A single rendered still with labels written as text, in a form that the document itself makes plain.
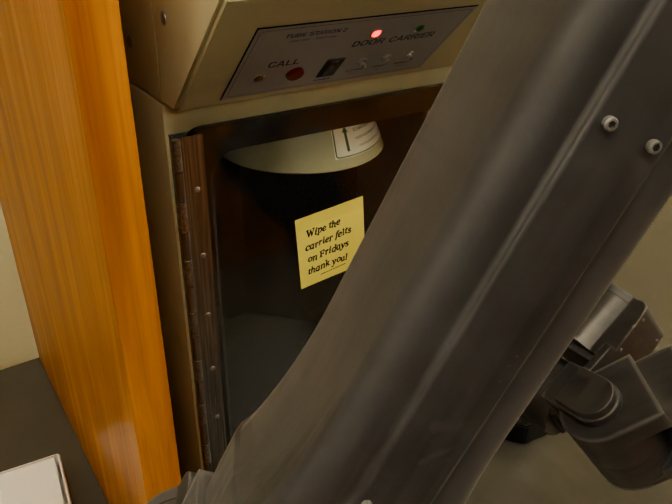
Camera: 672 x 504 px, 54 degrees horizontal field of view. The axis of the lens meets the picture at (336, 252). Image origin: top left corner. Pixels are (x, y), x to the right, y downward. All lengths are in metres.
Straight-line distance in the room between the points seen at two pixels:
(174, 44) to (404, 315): 0.35
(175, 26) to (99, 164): 0.11
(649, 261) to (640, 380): 0.89
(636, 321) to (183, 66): 0.38
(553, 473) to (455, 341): 0.73
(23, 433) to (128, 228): 0.55
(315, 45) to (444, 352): 0.35
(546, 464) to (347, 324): 0.73
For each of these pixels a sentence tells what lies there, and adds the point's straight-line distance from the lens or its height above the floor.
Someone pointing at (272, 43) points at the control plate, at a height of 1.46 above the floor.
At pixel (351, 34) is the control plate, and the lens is 0.49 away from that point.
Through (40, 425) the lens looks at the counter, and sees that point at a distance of 0.96.
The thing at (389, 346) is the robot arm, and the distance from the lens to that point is 0.16.
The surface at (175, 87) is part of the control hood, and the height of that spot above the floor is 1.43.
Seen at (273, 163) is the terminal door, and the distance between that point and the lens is 0.57.
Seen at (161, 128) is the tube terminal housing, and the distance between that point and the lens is 0.53.
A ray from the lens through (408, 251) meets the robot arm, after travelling 0.16.
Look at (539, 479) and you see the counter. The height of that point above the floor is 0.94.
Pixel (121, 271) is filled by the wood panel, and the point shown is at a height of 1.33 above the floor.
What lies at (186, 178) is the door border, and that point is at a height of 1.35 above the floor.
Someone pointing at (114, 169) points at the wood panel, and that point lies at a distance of 0.42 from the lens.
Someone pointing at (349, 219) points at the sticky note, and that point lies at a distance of 0.64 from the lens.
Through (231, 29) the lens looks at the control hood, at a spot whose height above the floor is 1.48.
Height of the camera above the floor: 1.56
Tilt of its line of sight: 30 degrees down
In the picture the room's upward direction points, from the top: 2 degrees clockwise
